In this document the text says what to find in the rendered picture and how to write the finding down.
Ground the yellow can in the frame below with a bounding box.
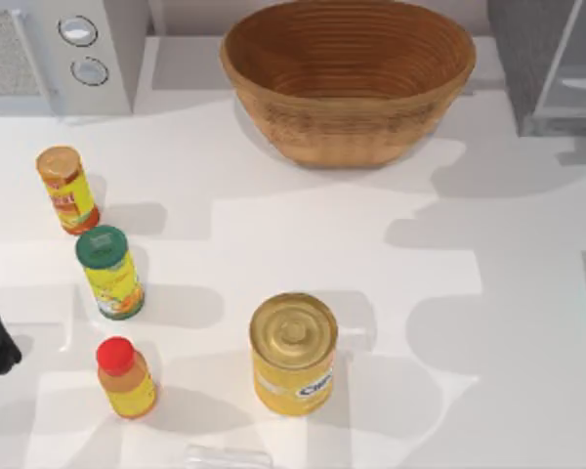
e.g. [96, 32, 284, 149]
[248, 292, 339, 418]

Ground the brown wicker basket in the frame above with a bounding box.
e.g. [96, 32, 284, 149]
[219, 0, 479, 170]

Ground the green-lidded yellow bottle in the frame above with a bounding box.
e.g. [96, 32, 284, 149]
[74, 225, 146, 321]

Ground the red-capped yellow bottle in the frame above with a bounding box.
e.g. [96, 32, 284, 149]
[96, 336, 158, 420]

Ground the orange-lidded yellow bottle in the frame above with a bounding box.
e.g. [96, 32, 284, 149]
[35, 145, 101, 236]

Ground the microwave knob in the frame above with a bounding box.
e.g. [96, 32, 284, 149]
[57, 15, 100, 46]
[69, 56, 110, 87]

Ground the pale microwave oven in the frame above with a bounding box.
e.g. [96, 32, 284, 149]
[0, 0, 151, 118]

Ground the grey cabinet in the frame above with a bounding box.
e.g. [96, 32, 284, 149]
[485, 0, 586, 138]

